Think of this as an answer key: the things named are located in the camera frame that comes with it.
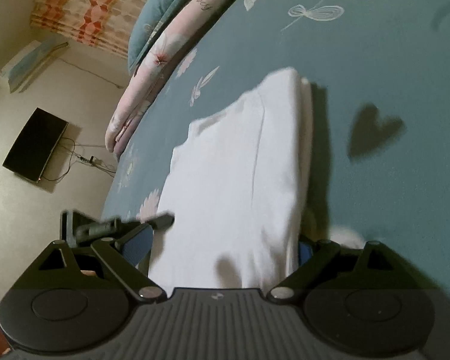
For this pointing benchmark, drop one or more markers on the white long-sleeved shirt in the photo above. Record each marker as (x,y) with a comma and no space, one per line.
(240,180)

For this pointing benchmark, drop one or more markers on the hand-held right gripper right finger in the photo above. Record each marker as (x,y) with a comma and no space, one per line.
(303,251)

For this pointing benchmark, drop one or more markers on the patterned window curtain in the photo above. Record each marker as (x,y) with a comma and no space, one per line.
(90,3)

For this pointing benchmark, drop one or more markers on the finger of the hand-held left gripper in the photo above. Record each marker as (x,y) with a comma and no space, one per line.
(161,220)

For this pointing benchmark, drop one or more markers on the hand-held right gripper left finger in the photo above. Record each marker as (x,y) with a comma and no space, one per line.
(138,245)

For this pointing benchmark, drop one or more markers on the pink floral folded quilt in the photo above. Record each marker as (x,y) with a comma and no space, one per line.
(165,56)

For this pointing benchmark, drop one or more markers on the teal pillow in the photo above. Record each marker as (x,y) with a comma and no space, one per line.
(161,11)

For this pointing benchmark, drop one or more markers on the black wall screen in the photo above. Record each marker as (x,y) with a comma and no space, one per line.
(33,144)

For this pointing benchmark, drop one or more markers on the wall air conditioner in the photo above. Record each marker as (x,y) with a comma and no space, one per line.
(30,62)

